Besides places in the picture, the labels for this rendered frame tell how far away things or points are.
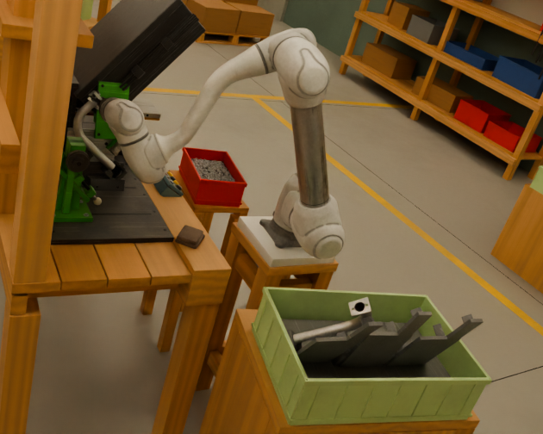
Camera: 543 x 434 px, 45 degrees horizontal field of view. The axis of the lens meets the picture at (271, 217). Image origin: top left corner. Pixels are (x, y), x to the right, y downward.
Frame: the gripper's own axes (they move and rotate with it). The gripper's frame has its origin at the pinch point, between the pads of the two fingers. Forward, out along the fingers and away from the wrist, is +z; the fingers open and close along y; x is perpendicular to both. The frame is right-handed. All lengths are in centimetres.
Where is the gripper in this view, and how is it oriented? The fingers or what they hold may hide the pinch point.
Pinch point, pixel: (96, 102)
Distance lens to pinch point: 244.9
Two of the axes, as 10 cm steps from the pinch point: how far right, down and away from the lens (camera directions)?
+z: -4.8, -2.8, 8.3
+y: -5.0, -6.9, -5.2
